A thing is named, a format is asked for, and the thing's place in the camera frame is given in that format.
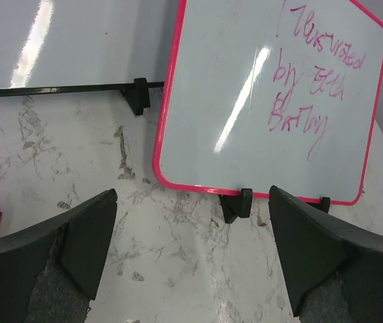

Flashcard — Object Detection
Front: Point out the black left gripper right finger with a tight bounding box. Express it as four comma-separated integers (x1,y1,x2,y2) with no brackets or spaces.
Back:
269,186,383,322

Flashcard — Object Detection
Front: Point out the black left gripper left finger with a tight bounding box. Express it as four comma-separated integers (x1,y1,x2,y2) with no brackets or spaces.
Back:
0,189,117,322

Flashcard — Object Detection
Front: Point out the pink framed whiteboard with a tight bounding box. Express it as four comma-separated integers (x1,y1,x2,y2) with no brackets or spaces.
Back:
152,1,383,205

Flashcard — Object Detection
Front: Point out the black framed whiteboard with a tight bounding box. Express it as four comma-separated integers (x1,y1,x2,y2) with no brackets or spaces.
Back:
0,1,178,96

